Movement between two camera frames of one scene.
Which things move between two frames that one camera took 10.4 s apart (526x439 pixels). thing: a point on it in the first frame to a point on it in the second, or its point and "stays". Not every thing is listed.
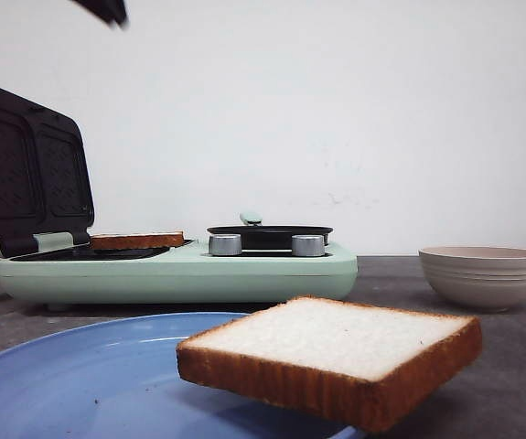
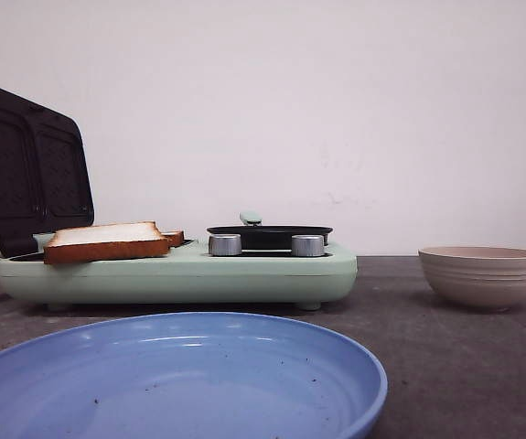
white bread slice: x=352 y=363 to x=105 y=241
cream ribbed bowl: x=484 y=277 stays
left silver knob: x=225 y=244 stays
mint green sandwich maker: x=183 y=273 stays
